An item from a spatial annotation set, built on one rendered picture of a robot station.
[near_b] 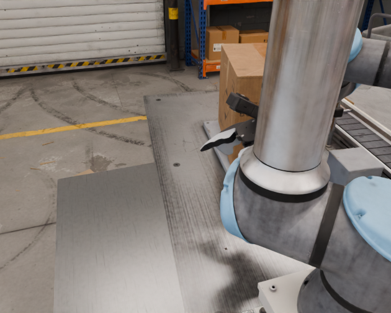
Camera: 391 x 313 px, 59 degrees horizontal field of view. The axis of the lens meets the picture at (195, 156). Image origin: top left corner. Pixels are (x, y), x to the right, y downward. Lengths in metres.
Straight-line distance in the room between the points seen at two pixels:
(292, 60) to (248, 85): 0.51
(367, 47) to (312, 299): 0.41
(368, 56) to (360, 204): 0.29
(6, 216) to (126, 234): 1.60
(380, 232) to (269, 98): 0.19
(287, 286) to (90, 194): 0.55
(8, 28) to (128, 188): 3.76
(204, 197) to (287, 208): 0.49
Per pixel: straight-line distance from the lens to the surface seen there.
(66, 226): 0.87
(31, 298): 1.87
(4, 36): 4.57
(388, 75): 0.65
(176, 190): 0.92
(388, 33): 3.41
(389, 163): 1.08
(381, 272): 0.46
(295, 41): 0.36
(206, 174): 0.98
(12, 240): 2.18
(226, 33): 4.19
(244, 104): 0.66
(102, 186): 0.97
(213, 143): 0.75
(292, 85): 0.37
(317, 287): 0.56
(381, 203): 0.46
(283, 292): 0.62
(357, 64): 0.65
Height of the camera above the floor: 1.40
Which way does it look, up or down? 32 degrees down
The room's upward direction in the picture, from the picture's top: straight up
